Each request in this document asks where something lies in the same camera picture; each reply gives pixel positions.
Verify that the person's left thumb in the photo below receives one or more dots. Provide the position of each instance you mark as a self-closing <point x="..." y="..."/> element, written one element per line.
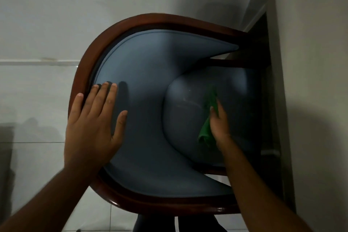
<point x="121" y="125"/>

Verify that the person's right forearm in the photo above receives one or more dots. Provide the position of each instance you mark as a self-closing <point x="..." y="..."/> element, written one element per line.
<point x="252" y="191"/>

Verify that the person's right hand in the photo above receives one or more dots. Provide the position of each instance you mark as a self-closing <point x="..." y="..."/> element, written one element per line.
<point x="219" y="128"/>

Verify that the person's left hand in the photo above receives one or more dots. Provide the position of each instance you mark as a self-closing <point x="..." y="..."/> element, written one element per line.
<point x="87" y="136"/>

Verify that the green cleaning cloth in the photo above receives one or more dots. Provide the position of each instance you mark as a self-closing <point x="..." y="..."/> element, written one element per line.
<point x="205" y="131"/>

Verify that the person's left middle finger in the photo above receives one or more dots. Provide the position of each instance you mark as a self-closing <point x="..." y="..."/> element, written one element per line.
<point x="99" y="100"/>

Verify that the person's left forearm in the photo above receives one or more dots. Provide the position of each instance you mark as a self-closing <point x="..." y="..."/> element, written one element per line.
<point x="49" y="199"/>

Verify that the blue upholstered wooden chair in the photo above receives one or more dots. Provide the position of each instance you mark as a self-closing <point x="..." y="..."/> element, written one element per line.
<point x="152" y="82"/>

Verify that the grey table with dark edge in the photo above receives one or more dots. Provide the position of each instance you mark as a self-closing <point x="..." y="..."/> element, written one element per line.
<point x="274" y="76"/>

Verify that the person's left little finger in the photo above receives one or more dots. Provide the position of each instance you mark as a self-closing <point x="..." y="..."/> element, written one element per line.
<point x="76" y="106"/>

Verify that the person's right fingers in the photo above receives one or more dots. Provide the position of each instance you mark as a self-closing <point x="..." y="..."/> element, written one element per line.
<point x="217" y="110"/>

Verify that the person's dark trousers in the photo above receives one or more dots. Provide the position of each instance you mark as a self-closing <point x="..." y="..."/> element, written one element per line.
<point x="157" y="223"/>

